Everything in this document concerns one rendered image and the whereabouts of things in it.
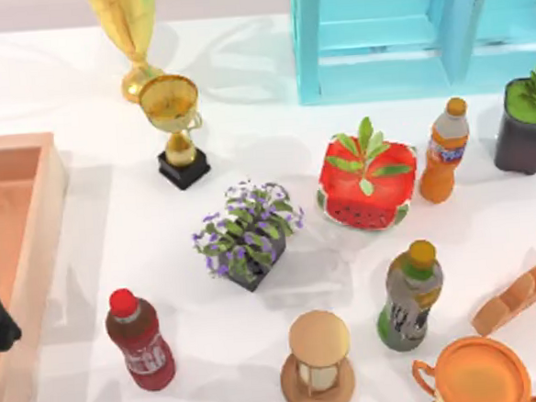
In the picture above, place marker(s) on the green tea bottle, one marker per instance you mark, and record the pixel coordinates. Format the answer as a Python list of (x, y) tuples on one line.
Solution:
[(410, 301)]

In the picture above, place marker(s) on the tall twisted gold trophy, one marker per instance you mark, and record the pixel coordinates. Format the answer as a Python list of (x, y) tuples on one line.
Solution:
[(128, 27)]

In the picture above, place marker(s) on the orange soda bottle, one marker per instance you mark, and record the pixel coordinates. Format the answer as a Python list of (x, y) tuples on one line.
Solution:
[(443, 156)]

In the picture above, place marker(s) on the shallow salmon-coloured box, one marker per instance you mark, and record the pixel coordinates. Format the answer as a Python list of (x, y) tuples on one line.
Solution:
[(26, 236)]

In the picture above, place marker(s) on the orange cup trophy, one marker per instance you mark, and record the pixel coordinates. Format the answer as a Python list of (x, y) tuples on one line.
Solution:
[(478, 375)]

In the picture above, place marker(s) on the watermelon pattern plant pot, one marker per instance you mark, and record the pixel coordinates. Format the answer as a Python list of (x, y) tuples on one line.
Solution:
[(368, 185)]

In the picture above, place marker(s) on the orange wooden stepped rack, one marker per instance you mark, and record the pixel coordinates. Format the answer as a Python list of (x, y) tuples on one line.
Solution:
[(523, 291)]

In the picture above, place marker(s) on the light blue rack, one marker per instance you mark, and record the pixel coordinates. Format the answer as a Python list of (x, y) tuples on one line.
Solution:
[(376, 37)]

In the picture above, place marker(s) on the wooden hourglass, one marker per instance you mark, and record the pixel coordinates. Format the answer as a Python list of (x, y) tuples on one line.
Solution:
[(318, 363)]

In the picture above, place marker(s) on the black pot green succulent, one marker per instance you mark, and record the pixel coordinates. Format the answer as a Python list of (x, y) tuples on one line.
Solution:
[(525, 132)]

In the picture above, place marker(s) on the red cap cola bottle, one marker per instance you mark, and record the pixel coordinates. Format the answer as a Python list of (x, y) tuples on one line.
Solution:
[(142, 343)]

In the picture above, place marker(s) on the purple flower plant pot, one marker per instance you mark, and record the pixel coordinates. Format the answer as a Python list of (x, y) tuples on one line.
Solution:
[(250, 239)]

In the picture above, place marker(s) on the gold cup trophy black base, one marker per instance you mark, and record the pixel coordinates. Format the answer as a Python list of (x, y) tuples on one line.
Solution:
[(173, 120)]

